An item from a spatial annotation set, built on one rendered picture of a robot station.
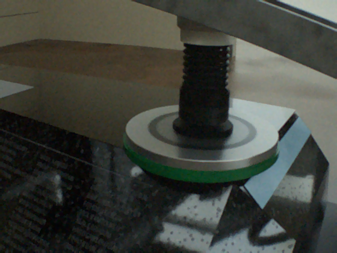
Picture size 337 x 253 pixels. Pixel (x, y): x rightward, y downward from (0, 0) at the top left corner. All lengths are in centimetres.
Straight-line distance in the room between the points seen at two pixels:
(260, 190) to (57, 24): 688
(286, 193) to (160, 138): 19
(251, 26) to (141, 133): 21
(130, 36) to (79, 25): 105
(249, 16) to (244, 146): 17
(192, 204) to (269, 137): 14
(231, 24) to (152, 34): 571
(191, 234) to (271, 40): 24
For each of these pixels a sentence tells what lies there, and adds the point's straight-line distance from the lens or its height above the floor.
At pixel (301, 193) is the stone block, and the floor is 74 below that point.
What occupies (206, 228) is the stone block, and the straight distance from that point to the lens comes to 48.
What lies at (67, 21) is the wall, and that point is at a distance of 713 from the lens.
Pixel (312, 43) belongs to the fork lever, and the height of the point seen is 97.
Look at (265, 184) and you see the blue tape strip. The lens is 53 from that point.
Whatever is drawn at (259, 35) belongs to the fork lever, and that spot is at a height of 97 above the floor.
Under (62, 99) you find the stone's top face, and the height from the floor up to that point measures 80.
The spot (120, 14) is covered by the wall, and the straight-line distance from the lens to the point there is 644.
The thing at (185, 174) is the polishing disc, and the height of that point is 81.
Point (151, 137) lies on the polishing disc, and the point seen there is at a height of 83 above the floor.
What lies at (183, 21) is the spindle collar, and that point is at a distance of 50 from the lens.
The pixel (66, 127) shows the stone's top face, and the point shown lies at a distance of 65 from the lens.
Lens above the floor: 103
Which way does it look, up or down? 21 degrees down
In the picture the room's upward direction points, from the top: 2 degrees clockwise
